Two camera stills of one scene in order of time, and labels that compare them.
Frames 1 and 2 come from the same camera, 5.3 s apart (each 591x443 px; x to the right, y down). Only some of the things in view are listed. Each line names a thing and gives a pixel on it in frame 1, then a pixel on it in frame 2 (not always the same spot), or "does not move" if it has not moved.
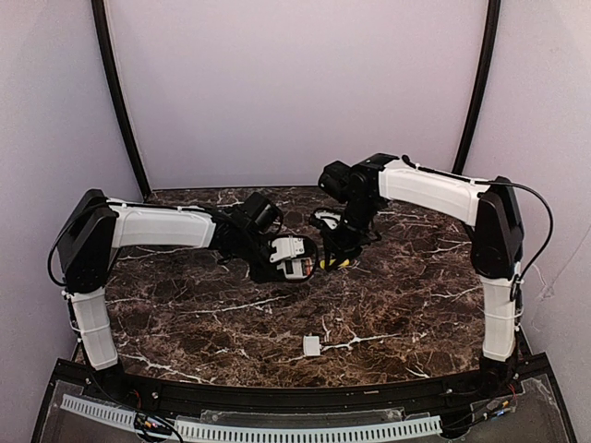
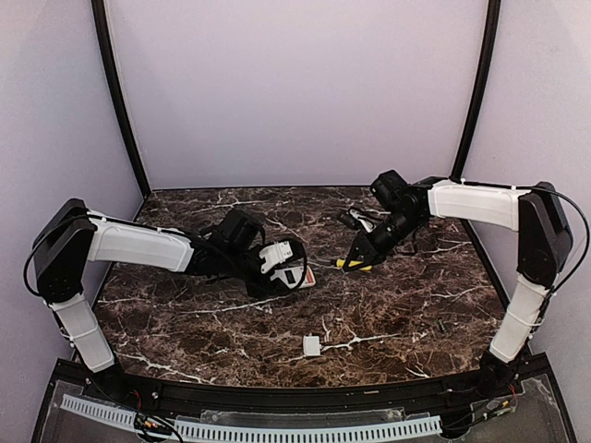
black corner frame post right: (484, 85) does not move
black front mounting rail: (302, 399) does not move
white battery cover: (311, 345) does not move
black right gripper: (344, 245) to (366, 243)
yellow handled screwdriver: (344, 263) to (340, 262)
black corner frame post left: (117, 94) does not move
